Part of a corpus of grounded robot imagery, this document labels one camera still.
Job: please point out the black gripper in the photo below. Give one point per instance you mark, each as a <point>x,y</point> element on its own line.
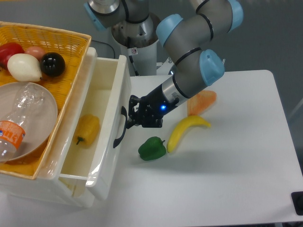
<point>147,109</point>

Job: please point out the white top drawer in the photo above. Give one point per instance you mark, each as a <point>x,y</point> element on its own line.
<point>109,90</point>

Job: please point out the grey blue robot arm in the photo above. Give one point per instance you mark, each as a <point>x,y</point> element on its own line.
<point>195,69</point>

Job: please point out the green bell pepper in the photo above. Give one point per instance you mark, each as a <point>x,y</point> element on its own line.
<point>152,149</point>

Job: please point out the yellow bell pepper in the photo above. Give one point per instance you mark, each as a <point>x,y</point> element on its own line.
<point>87,129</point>

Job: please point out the yellow banana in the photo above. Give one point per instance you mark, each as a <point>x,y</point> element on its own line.
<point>181,128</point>

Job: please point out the orange sandwich toy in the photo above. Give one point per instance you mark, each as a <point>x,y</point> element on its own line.
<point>200,102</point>

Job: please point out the yellow woven basket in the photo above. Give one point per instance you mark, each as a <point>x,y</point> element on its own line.
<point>65,51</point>

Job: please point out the black toy ball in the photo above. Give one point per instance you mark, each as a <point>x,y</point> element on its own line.
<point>52,64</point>

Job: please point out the grey plate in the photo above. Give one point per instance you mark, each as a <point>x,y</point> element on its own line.
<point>40,126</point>

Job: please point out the clear plastic bottle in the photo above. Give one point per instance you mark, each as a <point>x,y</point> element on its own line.
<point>13,127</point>

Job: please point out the pink toy egg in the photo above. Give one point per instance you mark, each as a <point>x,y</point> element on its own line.
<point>35,51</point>

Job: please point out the white toy pear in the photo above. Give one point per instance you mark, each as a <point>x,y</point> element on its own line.
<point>24,67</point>

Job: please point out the red toy pepper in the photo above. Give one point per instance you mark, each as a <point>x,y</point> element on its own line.
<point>7,50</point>

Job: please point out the black object at table edge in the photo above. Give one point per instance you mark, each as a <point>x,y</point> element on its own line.
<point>297,198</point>

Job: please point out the black drawer handle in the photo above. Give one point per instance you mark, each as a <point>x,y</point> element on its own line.
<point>121,127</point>

